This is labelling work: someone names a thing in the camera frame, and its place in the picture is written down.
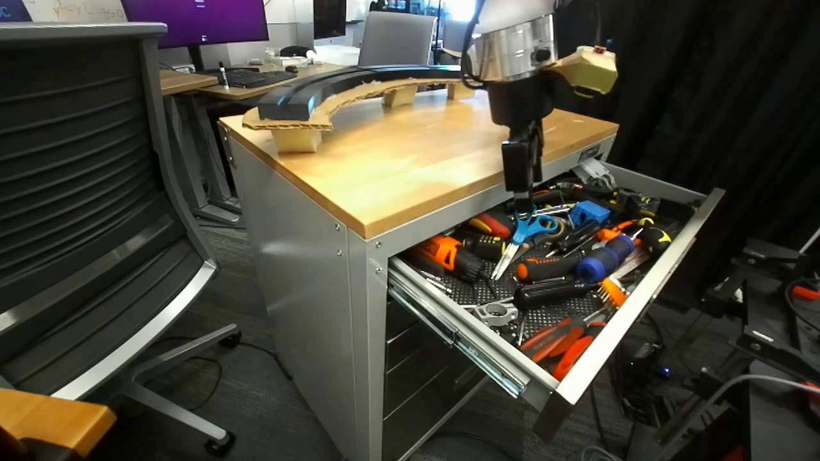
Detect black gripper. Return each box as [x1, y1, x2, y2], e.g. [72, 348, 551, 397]
[486, 74, 559, 196]

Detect black and blue screwdriver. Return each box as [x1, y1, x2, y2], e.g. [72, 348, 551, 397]
[509, 233, 641, 289]

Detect grey metal cabinet drawer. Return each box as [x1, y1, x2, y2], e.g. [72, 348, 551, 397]
[387, 156, 727, 424]

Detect grey cabinet with wooden top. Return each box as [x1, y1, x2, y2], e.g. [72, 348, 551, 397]
[217, 82, 622, 461]

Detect blue plastic box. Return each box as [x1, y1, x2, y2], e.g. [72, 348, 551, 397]
[567, 198, 615, 233]

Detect orange black power tool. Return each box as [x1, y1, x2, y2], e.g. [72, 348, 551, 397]
[414, 233, 468, 278]

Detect grey chair backrest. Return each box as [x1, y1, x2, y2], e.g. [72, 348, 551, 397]
[355, 9, 439, 69]

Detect black curved panel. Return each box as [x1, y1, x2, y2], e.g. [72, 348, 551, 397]
[253, 64, 468, 123]

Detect black curtain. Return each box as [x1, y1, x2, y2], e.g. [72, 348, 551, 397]
[547, 0, 820, 259]

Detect dark computer monitor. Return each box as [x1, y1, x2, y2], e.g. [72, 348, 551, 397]
[309, 0, 350, 41]

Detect wooden office desk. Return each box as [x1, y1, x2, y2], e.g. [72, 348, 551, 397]
[155, 59, 346, 109]

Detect purple screen monitor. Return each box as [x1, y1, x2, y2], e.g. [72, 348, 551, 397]
[118, 0, 271, 52]

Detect grey mesh office chair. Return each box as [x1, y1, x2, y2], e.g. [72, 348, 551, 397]
[0, 22, 243, 460]

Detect blue screen monitor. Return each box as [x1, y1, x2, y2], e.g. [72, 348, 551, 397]
[0, 0, 32, 25]

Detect wooden armrest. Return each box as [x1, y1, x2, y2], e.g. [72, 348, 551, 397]
[0, 388, 118, 461]

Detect blue handled scissors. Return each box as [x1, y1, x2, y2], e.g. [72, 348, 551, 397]
[489, 211, 563, 284]

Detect tan wrist camera mount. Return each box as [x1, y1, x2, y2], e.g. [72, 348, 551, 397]
[551, 43, 619, 98]

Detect black handled tool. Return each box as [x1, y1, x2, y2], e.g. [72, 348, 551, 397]
[509, 275, 603, 316]

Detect orange handled tool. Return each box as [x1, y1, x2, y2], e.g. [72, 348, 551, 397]
[518, 314, 605, 385]

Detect curved wooden support frame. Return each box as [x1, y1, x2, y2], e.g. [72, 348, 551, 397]
[240, 74, 465, 156]

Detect black equipment with cables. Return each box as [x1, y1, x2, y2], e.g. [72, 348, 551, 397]
[597, 238, 820, 461]

